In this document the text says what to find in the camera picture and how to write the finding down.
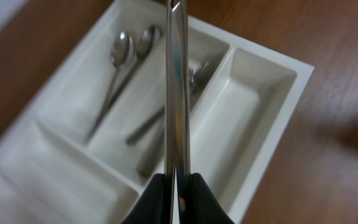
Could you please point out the white plastic cutlery tray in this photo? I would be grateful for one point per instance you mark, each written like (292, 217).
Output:
(53, 171)

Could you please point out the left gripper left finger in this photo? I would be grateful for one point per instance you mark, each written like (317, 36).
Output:
(155, 204)

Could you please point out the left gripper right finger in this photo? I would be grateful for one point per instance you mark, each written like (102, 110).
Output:
(197, 204)

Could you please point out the steel spoon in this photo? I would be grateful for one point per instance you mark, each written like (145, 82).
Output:
(122, 54)
(146, 42)

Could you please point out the steel fork in tray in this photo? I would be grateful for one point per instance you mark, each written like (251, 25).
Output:
(146, 125)

